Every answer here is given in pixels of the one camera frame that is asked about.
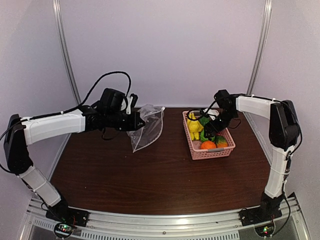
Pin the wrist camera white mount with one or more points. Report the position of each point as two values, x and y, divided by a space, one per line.
128 103
210 113

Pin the pink perforated plastic basket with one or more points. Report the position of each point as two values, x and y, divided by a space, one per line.
194 146

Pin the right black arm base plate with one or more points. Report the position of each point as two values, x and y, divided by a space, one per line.
255 215

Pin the clear zip top bag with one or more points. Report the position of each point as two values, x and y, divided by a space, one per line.
153 116

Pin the left round circuit board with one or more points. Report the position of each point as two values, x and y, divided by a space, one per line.
63 230

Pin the front aluminium rail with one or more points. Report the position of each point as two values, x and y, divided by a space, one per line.
223 225

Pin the right round circuit board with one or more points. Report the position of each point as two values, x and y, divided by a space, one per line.
265 230

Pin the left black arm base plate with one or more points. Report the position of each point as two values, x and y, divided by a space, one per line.
68 215

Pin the left aluminium frame post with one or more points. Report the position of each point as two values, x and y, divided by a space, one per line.
64 50

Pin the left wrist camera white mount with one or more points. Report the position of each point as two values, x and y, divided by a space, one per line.
128 103

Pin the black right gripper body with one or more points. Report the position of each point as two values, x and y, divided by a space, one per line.
223 123

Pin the orange toy orange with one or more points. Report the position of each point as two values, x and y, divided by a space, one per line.
208 145

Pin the green toy bell pepper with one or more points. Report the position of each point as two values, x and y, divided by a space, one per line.
204 120

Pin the right aluminium frame post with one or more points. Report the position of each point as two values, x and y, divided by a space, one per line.
263 36

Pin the round circuit board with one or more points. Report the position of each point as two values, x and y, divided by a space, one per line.
265 230
63 230

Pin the aluminium frame post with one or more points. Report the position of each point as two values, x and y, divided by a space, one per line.
64 50
263 36

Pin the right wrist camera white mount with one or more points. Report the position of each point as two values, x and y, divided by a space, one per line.
210 113

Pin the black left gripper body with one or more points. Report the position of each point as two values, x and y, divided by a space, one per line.
124 124

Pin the yellow toy banana bunch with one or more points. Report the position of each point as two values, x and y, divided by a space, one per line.
191 117

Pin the green orange toy mango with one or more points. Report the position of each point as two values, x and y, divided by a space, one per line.
220 141

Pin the yellow toy pear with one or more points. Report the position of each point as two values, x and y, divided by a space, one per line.
195 128

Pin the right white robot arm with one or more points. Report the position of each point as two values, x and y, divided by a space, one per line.
284 134

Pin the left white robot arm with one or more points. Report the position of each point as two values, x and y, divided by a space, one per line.
113 110

